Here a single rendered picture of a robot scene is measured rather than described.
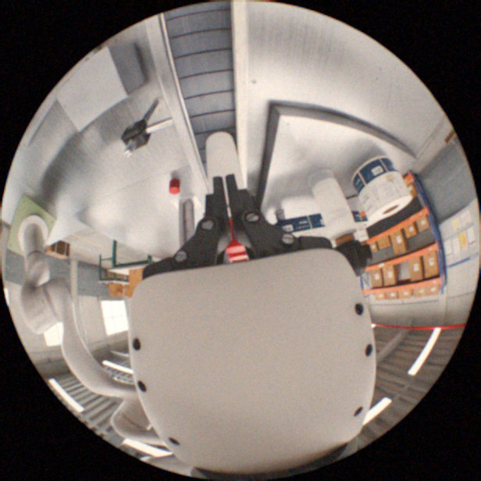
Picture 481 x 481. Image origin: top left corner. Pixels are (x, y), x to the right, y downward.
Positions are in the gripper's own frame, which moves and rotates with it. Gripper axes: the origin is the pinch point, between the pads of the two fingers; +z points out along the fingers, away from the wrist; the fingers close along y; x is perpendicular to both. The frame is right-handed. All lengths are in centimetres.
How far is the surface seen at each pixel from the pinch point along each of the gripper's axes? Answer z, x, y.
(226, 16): 13.0, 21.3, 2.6
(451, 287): -128, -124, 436
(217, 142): 17.0, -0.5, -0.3
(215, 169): 11.3, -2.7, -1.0
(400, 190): 10.0, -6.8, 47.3
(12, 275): 5, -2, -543
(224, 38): 14.5, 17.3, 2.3
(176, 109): 9.4, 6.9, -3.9
